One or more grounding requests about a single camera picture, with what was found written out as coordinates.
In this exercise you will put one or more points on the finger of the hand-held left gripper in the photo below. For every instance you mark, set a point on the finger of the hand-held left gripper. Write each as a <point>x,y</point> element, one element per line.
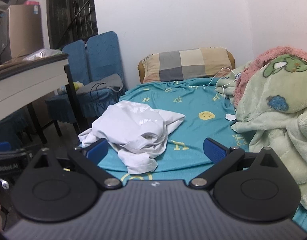
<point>1,146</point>

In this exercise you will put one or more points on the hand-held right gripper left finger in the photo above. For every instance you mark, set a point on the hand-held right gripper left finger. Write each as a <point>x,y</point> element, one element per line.
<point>97,149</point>

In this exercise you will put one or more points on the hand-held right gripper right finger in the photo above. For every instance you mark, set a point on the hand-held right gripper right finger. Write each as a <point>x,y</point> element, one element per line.
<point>214,150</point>

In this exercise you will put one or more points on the white t-shirt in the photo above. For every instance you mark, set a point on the white t-shirt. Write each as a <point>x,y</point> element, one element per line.
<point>133,125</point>

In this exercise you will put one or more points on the teal printed bed sheet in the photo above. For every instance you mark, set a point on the teal printed bed sheet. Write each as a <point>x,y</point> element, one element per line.
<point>193,135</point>

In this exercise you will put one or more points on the green cartoon fleece blanket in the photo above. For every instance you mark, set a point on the green cartoon fleece blanket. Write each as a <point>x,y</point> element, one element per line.
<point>268,130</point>

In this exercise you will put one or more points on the yellow-green plush toy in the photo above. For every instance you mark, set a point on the yellow-green plush toy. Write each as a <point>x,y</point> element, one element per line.
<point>77,85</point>

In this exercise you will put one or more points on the grey cloth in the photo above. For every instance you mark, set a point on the grey cloth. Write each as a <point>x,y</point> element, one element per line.
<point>111,80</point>

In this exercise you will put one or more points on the pink fleece blanket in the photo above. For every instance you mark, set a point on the pink fleece blanket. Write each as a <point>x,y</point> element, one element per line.
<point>246,77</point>

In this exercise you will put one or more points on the checked pillow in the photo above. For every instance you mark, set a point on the checked pillow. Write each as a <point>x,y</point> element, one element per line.
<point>183,63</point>

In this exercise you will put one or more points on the blue covered chair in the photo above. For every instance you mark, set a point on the blue covered chair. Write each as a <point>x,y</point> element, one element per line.
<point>74,60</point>
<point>103,55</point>

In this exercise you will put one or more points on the clear plastic bag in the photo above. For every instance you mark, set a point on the clear plastic bag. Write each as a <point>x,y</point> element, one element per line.
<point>43,53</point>

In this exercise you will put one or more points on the cardboard box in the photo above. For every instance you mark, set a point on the cardboard box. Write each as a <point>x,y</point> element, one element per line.
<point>23,30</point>

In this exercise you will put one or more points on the dark window with grille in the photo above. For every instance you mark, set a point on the dark window with grille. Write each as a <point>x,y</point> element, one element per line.
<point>68,12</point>

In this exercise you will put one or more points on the pink container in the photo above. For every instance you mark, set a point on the pink container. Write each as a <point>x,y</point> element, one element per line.
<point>31,3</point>

